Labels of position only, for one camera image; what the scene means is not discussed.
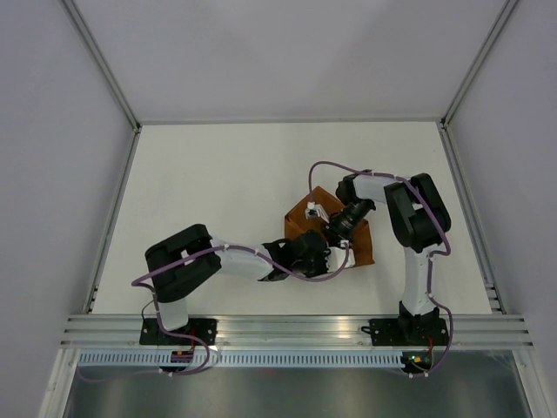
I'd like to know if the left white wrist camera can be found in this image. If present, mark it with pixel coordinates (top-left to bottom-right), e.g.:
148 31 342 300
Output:
325 240 356 273

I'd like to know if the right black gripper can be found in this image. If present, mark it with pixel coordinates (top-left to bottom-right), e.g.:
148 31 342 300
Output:
320 199 373 250

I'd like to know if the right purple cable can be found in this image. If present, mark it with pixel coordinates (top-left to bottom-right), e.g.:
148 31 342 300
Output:
307 161 456 349

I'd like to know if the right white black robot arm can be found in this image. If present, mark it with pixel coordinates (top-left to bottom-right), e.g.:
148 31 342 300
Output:
322 171 452 347

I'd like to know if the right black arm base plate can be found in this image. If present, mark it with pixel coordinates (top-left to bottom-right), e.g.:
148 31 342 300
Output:
367 318 449 347

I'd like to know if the orange-brown cloth napkin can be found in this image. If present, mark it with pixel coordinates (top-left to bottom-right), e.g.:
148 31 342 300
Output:
284 186 374 266

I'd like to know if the white slotted cable duct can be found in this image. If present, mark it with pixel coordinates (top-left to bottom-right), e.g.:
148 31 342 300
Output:
77 349 403 368

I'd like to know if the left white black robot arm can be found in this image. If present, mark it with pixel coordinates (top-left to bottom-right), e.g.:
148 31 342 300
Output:
144 224 335 345

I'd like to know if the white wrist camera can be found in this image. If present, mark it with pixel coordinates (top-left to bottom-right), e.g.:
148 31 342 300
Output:
305 201 329 223
325 240 356 273

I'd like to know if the aluminium frame post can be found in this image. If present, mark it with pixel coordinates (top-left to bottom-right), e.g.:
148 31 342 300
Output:
58 0 141 133
440 0 521 130

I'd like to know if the right aluminium frame post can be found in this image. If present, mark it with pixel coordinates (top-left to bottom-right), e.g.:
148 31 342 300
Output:
440 0 521 130

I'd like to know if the purple cable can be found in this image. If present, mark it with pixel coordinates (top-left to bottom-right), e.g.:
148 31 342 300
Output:
307 161 456 349
131 243 352 375

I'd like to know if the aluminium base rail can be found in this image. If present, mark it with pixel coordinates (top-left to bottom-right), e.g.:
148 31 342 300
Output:
58 314 534 350

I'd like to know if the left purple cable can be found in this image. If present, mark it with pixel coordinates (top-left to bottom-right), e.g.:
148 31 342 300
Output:
131 243 352 375

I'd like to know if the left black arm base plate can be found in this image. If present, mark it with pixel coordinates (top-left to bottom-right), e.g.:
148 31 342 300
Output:
139 318 217 346

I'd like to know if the left aluminium frame post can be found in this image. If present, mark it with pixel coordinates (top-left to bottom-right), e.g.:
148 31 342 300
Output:
58 0 141 133

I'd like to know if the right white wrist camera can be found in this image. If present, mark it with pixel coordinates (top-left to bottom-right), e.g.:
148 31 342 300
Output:
305 201 329 223

